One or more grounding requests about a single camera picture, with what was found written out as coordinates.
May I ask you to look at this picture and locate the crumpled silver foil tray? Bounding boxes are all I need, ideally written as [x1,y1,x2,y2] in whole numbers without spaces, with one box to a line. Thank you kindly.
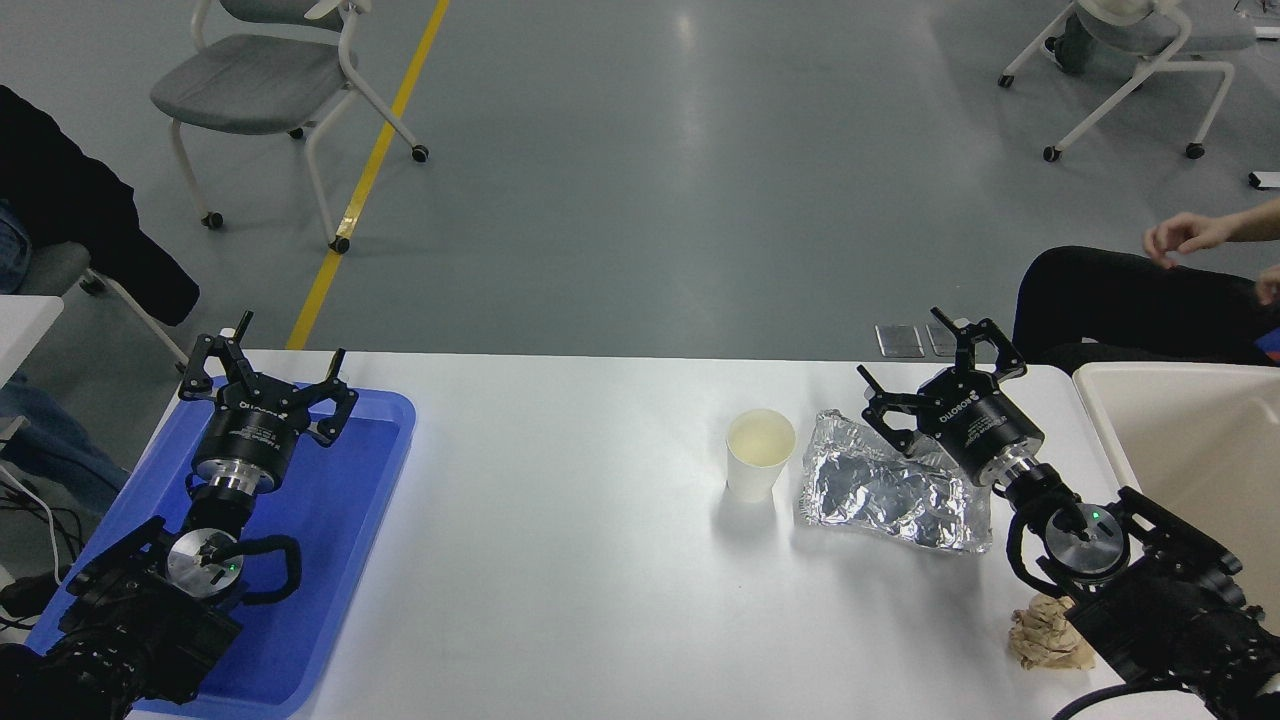
[795,408,994,554]

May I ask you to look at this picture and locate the white side table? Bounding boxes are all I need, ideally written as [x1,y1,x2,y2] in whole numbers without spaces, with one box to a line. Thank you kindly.
[0,295,65,387]

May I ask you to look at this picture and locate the grey chair with white frame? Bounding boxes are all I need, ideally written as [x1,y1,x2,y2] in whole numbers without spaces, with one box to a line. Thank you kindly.
[150,0,431,255]
[997,0,1263,163]
[15,240,193,376]

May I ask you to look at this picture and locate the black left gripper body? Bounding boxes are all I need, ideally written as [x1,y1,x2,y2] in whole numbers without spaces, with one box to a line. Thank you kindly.
[193,382,314,481]

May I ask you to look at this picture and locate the blue plastic tray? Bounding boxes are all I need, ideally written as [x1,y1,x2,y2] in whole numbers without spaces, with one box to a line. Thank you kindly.
[25,378,417,720]

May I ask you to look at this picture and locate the person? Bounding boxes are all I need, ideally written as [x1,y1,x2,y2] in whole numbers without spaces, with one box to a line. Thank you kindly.
[0,85,201,516]
[1012,245,1280,376]

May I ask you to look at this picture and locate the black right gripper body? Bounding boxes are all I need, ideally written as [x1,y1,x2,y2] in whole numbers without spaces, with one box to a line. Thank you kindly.
[922,366,1047,487]

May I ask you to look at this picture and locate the crumpled tan paper ball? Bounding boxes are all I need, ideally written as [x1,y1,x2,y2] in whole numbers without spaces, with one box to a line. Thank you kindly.
[1007,593,1096,673]

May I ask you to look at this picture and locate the white paper cup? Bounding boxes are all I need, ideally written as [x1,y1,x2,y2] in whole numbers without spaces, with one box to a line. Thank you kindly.
[726,408,798,504]

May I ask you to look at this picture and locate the black floor cables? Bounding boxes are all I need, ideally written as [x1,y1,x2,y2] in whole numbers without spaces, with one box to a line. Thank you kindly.
[0,465,93,631]

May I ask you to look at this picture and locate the large pale bin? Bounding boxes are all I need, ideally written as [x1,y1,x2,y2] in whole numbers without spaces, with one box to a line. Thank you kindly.
[1072,362,1280,636]

